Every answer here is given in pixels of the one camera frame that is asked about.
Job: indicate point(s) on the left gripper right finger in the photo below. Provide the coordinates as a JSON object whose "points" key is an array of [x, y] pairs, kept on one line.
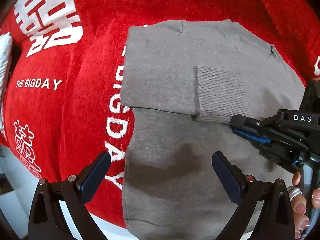
{"points": [[276, 217]]}

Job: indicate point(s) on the red printed sofa blanket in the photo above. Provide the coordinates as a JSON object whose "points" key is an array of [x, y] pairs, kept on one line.
{"points": [[62, 103]]}

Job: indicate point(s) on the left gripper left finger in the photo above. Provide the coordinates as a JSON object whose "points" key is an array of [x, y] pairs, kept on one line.
{"points": [[46, 220]]}

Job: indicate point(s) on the right hand painted nails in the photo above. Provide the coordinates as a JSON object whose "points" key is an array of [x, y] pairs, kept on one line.
{"points": [[299, 206]]}

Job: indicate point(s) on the grey knit sweater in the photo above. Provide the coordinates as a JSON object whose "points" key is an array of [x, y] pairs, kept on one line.
{"points": [[184, 81]]}

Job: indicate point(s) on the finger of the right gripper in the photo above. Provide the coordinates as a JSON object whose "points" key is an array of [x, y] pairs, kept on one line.
{"points": [[240, 121], [252, 138]]}

